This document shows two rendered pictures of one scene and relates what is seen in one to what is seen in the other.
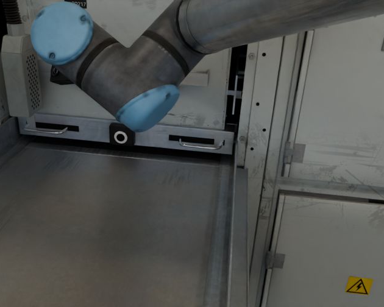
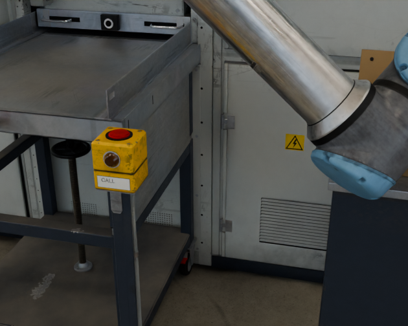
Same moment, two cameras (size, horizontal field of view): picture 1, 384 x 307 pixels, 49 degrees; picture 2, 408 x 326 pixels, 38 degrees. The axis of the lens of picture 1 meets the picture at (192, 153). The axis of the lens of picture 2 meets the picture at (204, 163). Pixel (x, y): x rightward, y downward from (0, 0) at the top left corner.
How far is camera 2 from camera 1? 1.05 m
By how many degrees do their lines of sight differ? 8
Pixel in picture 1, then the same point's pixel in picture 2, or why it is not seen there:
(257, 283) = (219, 146)
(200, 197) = not seen: hidden behind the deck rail
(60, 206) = (61, 56)
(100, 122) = (94, 13)
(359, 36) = not seen: outside the picture
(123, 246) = (95, 69)
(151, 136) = (131, 22)
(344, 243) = (277, 104)
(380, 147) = not seen: hidden behind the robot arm
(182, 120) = (153, 10)
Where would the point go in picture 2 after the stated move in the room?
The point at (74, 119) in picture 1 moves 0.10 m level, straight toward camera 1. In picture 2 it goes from (76, 12) to (74, 19)
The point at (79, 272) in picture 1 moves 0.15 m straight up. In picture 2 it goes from (66, 76) to (60, 19)
